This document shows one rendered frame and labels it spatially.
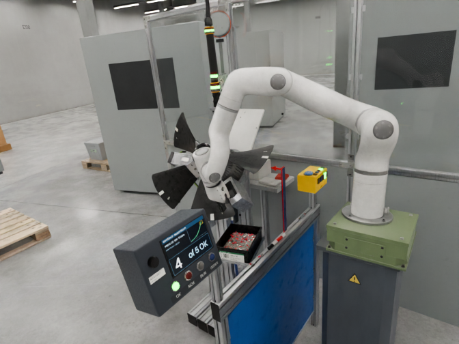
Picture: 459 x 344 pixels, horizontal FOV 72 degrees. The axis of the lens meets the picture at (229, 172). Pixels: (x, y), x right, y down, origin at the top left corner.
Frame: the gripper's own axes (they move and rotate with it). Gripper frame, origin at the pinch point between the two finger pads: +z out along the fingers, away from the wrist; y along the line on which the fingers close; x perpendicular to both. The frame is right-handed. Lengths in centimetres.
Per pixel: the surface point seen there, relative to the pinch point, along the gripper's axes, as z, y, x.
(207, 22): -72, 12, -40
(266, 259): 14.1, -26.2, 9.3
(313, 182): 9.0, -27.9, -38.4
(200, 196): -2.1, 13.8, -1.0
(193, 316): 92, 41, 21
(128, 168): 101, 272, -104
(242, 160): -13.4, -2.4, -20.0
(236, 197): 5.5, 2.1, -13.1
